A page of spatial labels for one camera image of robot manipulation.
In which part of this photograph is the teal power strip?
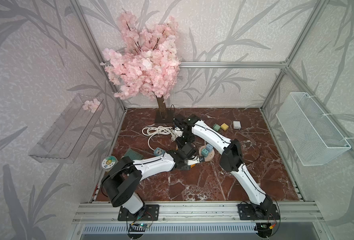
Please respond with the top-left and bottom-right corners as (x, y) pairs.
(154, 147), (165, 157)

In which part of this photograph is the green charger plug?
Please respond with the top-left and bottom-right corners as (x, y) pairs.
(213, 124), (221, 132)

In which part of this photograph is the yellow charger plug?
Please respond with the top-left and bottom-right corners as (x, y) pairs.
(221, 123), (229, 131)

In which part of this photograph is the white charger plug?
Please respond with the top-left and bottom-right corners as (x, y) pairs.
(233, 121), (242, 130)

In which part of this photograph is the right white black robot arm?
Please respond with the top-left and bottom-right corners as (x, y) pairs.
(174, 114), (274, 218)

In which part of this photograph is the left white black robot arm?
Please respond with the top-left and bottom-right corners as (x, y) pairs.
(101, 143), (200, 215)

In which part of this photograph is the teal charger plug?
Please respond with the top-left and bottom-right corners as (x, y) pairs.
(201, 148), (210, 158)

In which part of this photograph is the blue charger plug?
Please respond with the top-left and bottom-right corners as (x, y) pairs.
(205, 144), (214, 153)

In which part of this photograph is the round pink power socket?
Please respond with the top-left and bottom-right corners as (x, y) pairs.
(199, 146), (215, 162)

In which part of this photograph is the pink cherry blossom tree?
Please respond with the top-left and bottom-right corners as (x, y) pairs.
(101, 12), (181, 120)

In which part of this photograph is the green tape roll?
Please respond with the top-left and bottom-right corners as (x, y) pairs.
(101, 156), (118, 172)

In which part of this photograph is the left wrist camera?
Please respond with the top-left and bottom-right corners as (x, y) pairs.
(187, 156), (205, 168)

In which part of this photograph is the white teal strip cable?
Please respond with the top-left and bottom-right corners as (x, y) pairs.
(141, 124), (178, 151)

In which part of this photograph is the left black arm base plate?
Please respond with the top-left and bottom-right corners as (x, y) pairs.
(118, 205), (160, 222)

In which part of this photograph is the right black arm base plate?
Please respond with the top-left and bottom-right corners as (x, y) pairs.
(237, 202), (280, 221)

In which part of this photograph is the clear acrylic wall shelf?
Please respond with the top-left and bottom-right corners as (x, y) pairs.
(28, 94), (105, 164)

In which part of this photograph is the white wire mesh basket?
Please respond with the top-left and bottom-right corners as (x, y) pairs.
(276, 92), (351, 166)

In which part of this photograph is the aluminium front rail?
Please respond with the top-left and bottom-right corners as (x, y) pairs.
(72, 201), (325, 224)

